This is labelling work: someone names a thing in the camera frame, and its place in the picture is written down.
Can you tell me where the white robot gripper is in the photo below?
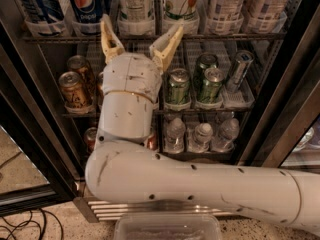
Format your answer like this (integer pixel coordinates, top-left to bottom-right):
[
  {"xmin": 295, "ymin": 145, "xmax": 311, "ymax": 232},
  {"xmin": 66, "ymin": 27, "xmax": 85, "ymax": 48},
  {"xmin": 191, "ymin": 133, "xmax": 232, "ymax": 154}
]
[{"xmin": 100, "ymin": 14, "xmax": 184, "ymax": 103}]

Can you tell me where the white 7up can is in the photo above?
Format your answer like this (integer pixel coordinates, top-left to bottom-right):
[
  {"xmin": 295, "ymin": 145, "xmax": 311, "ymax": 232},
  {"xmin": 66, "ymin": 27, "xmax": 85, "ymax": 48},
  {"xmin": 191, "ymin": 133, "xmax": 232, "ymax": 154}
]
[
  {"xmin": 165, "ymin": 0, "xmax": 197, "ymax": 20},
  {"xmin": 120, "ymin": 0, "xmax": 153, "ymax": 22}
]

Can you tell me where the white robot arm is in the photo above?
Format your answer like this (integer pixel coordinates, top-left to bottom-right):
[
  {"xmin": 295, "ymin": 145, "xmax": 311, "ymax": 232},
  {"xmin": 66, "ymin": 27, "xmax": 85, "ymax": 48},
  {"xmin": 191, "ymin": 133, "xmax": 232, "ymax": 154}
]
[{"xmin": 85, "ymin": 15, "xmax": 320, "ymax": 235}]

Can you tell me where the green can centre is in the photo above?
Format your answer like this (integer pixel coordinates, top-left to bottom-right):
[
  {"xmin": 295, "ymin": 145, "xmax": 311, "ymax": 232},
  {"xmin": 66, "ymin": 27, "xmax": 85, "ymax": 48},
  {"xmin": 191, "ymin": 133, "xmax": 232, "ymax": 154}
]
[{"xmin": 166, "ymin": 68, "xmax": 190, "ymax": 105}]

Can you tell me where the green can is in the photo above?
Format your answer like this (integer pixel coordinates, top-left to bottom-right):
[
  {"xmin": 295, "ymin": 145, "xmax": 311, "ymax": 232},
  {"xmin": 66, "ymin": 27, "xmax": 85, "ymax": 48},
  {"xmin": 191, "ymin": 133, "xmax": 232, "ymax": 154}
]
[
  {"xmin": 197, "ymin": 67, "xmax": 224, "ymax": 104},
  {"xmin": 193, "ymin": 52, "xmax": 219, "ymax": 91},
  {"xmin": 166, "ymin": 68, "xmax": 190, "ymax": 105}
]

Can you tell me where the gold can back left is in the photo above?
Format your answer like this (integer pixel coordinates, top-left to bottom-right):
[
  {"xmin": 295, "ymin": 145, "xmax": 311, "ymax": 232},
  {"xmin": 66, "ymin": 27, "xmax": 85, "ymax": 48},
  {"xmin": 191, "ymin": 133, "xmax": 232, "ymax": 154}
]
[{"xmin": 67, "ymin": 55, "xmax": 96, "ymax": 96}]

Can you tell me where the gold can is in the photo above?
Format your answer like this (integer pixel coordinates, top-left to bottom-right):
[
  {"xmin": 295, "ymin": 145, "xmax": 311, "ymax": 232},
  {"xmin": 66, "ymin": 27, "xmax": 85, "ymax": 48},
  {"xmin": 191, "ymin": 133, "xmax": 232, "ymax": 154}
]
[
  {"xmin": 67, "ymin": 55, "xmax": 96, "ymax": 96},
  {"xmin": 58, "ymin": 71, "xmax": 92, "ymax": 108}
]

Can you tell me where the blue pepsi can front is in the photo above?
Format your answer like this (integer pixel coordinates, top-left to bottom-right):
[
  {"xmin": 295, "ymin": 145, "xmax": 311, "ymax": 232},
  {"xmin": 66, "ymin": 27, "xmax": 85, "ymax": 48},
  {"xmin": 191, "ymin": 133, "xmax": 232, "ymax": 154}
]
[{"xmin": 70, "ymin": 0, "xmax": 104, "ymax": 24}]

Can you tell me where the blue pepsi can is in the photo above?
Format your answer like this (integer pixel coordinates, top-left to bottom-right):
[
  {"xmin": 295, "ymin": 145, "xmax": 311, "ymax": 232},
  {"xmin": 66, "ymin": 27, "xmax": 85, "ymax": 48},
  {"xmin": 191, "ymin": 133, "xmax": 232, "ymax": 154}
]
[
  {"xmin": 21, "ymin": 0, "xmax": 64, "ymax": 24},
  {"xmin": 70, "ymin": 0, "xmax": 104, "ymax": 24}
]

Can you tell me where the green can back right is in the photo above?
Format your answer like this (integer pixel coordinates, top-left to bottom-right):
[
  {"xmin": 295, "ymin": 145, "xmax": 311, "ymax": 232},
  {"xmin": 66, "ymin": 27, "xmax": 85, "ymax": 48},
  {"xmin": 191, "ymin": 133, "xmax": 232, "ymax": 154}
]
[{"xmin": 193, "ymin": 52, "xmax": 219, "ymax": 91}]

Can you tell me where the gold can front left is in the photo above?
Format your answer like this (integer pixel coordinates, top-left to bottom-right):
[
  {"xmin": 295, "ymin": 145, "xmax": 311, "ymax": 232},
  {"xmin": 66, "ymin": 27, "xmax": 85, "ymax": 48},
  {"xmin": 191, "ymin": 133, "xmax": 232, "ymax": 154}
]
[{"xmin": 58, "ymin": 71, "xmax": 92, "ymax": 108}]

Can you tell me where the green can front right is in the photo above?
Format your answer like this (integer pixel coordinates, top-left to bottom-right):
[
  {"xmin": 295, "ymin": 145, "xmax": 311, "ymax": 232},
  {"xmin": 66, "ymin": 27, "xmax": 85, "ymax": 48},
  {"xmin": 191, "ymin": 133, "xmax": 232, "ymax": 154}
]
[{"xmin": 197, "ymin": 67, "xmax": 224, "ymax": 104}]

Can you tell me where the red can front left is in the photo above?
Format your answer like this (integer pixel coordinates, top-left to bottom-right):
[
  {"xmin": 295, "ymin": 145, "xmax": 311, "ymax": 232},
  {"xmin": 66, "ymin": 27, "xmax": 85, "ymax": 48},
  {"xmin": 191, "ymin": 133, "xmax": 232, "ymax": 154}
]
[{"xmin": 84, "ymin": 127, "xmax": 97, "ymax": 153}]

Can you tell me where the red can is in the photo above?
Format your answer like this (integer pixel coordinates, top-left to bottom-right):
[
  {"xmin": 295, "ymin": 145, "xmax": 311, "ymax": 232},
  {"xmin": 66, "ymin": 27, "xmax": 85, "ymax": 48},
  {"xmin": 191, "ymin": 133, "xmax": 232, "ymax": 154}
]
[
  {"xmin": 147, "ymin": 131, "xmax": 158, "ymax": 150},
  {"xmin": 84, "ymin": 127, "xmax": 97, "ymax": 153}
]

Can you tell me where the white labelled can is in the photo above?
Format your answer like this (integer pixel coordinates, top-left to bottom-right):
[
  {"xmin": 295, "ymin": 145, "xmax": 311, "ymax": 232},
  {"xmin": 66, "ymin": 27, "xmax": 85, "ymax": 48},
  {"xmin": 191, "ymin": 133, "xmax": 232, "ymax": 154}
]
[
  {"xmin": 207, "ymin": 0, "xmax": 244, "ymax": 21},
  {"xmin": 248, "ymin": 0, "xmax": 288, "ymax": 20}
]

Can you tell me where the blue pepsi can left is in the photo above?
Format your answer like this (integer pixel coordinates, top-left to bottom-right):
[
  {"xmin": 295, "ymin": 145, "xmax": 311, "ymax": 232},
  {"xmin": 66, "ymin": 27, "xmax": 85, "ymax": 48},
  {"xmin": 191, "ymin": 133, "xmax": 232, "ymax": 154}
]
[{"xmin": 21, "ymin": 0, "xmax": 64, "ymax": 24}]

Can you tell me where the silver slim can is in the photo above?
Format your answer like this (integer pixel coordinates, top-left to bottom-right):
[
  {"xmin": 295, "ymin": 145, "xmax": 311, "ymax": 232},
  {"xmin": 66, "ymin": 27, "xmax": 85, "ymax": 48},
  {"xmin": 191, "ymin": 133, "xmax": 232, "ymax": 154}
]
[{"xmin": 226, "ymin": 50, "xmax": 254, "ymax": 93}]

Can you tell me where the white labelled can far right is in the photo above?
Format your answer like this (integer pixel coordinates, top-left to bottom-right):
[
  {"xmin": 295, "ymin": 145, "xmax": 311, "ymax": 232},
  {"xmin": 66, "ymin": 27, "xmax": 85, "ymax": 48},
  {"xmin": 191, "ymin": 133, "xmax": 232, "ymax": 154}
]
[{"xmin": 248, "ymin": 0, "xmax": 288, "ymax": 20}]

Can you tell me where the left glass fridge door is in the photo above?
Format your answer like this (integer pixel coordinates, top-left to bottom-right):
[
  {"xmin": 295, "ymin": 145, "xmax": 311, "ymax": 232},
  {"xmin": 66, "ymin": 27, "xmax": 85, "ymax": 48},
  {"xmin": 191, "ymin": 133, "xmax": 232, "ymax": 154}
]
[{"xmin": 0, "ymin": 16, "xmax": 82, "ymax": 215}]

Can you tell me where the glass fridge door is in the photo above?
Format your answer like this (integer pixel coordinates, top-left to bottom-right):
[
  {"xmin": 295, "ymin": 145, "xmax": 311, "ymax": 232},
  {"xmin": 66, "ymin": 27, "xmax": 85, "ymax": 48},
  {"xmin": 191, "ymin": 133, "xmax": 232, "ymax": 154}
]
[
  {"xmin": 0, "ymin": 16, "xmax": 82, "ymax": 215},
  {"xmin": 238, "ymin": 4, "xmax": 320, "ymax": 167}
]

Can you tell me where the steel fridge bottom grille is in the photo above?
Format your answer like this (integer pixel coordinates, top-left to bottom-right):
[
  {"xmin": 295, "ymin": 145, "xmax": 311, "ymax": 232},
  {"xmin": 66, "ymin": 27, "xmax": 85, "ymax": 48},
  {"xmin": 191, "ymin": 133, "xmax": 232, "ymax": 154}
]
[{"xmin": 73, "ymin": 181, "xmax": 231, "ymax": 223}]

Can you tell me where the right glass fridge door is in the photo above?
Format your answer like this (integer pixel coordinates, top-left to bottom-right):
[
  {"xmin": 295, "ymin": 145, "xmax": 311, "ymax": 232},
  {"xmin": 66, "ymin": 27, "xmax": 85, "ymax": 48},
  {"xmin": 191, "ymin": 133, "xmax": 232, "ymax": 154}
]
[{"xmin": 238, "ymin": 4, "xmax": 320, "ymax": 167}]

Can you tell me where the clear water bottle left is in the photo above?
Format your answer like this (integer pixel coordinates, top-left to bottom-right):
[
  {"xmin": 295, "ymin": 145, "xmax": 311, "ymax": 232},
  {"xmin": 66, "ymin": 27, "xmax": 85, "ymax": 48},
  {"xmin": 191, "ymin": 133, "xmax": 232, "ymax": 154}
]
[{"xmin": 165, "ymin": 118, "xmax": 186, "ymax": 154}]

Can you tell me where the clear water bottle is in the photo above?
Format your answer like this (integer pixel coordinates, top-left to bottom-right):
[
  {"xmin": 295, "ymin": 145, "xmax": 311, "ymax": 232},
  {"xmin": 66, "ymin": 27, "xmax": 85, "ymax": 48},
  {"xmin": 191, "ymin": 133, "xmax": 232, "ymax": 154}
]
[
  {"xmin": 187, "ymin": 123, "xmax": 213, "ymax": 153},
  {"xmin": 211, "ymin": 118, "xmax": 240, "ymax": 152},
  {"xmin": 165, "ymin": 118, "xmax": 186, "ymax": 154}
]

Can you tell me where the clear water bottle middle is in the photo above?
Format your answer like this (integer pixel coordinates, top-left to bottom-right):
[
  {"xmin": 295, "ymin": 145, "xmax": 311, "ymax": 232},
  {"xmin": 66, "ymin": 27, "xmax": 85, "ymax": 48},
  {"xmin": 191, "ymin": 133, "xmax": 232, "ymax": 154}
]
[{"xmin": 187, "ymin": 123, "xmax": 213, "ymax": 153}]

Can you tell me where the clear water bottle right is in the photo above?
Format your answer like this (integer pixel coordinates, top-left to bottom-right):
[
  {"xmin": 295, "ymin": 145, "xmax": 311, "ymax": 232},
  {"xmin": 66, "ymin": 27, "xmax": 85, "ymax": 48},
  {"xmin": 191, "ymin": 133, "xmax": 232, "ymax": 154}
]
[{"xmin": 211, "ymin": 118, "xmax": 240, "ymax": 152}]

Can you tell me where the clear plastic bin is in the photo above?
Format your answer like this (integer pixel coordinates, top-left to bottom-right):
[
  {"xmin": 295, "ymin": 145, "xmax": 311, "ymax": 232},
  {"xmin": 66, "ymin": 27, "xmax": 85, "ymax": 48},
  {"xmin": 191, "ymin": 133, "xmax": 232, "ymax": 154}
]
[{"xmin": 113, "ymin": 213, "xmax": 223, "ymax": 240}]

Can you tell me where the middle wire shelf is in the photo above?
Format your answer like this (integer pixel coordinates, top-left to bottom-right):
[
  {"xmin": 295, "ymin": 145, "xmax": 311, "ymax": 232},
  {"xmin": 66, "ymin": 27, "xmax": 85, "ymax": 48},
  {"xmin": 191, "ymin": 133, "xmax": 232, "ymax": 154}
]
[{"xmin": 62, "ymin": 108, "xmax": 251, "ymax": 118}]

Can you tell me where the wire shelf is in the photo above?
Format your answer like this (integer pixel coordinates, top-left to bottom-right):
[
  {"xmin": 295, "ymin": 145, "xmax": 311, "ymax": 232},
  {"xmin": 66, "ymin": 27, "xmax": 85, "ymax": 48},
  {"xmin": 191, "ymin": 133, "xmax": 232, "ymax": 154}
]
[
  {"xmin": 62, "ymin": 108, "xmax": 251, "ymax": 118},
  {"xmin": 22, "ymin": 33, "xmax": 286, "ymax": 44}
]

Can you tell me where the top wire shelf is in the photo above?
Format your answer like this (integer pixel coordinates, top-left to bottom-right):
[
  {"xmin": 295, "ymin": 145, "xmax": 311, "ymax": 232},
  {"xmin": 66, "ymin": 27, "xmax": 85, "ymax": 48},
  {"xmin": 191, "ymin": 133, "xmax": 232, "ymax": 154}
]
[{"xmin": 22, "ymin": 33, "xmax": 286, "ymax": 44}]

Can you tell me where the black cable on floor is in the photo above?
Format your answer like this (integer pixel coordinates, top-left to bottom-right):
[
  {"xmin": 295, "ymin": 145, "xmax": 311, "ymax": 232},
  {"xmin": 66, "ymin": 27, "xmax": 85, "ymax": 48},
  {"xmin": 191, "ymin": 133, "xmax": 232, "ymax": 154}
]
[{"xmin": 0, "ymin": 208, "xmax": 64, "ymax": 240}]

